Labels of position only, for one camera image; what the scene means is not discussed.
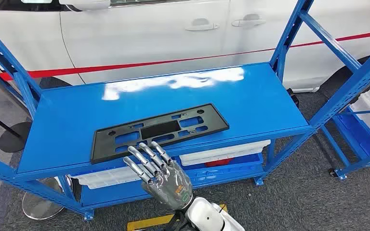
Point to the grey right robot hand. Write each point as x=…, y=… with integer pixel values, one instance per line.
x=169, y=188

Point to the black plastic plate bracket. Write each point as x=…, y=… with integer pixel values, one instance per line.
x=159, y=129

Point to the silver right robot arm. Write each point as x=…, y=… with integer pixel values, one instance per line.
x=204, y=216

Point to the large blue metal shelf rack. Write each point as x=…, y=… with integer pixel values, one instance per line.
x=172, y=95

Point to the blue wheeled shelf rack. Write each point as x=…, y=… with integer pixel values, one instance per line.
x=363, y=162

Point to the yellow floor tape square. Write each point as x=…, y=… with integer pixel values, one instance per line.
x=150, y=222

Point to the blue plastic bin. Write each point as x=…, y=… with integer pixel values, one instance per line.
x=223, y=177
x=357, y=137

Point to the red item in bin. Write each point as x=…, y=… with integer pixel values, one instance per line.
x=218, y=163

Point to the white car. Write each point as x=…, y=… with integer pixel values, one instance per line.
x=140, y=38

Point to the small black object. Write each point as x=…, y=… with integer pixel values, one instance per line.
x=293, y=97

